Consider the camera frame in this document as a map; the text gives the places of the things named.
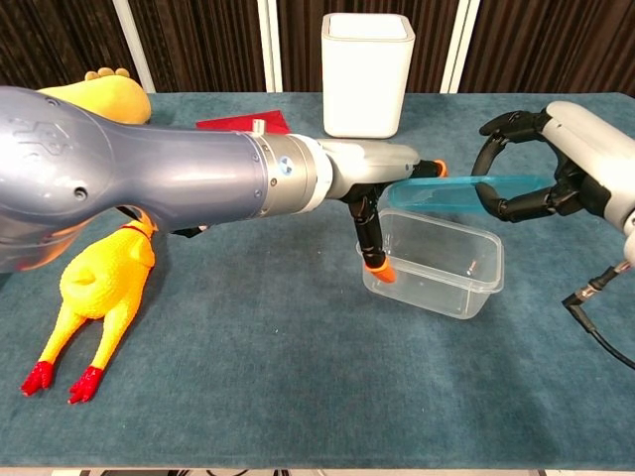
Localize right silver robot hand black fingers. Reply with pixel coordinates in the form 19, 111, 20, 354
470, 101, 635, 233

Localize red paper envelope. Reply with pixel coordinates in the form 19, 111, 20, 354
195, 109, 292, 135

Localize white square bin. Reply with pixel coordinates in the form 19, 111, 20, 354
320, 13, 417, 140

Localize yellow plush toy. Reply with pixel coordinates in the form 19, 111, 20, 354
37, 67, 153, 125

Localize left silver robot hand orange fingertips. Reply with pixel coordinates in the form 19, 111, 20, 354
317, 138, 449, 284

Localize blue felt table cover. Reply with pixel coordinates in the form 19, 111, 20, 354
0, 91, 635, 470

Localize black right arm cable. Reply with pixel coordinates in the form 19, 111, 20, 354
562, 261, 635, 371

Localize yellow rubber chicken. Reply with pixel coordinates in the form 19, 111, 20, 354
19, 207, 159, 406

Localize clear plastic food container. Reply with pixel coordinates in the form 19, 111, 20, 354
356, 207, 506, 321

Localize white partition post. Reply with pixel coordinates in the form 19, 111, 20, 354
440, 0, 481, 94
256, 0, 285, 93
111, 0, 158, 94

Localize teal container lid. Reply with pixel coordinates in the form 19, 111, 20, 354
386, 174, 555, 215

